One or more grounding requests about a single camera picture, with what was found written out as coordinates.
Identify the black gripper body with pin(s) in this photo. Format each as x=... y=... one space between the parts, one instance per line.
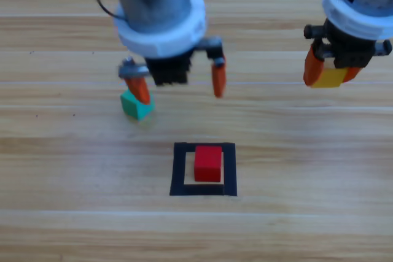
x=350 y=50
x=170 y=68

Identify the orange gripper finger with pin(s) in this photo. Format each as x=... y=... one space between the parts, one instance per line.
x=218 y=79
x=352 y=74
x=313 y=70
x=139 y=90

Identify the green wooden block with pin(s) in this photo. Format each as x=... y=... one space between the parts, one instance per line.
x=132 y=107

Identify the yellow wooden block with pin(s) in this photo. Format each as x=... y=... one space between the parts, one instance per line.
x=330 y=78

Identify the red wooden block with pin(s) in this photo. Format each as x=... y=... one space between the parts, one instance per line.
x=208 y=164

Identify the black tape square outline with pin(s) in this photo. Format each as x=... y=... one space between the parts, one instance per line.
x=179 y=167

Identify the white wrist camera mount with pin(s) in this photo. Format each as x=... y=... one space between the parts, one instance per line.
x=347 y=19
x=159 y=47

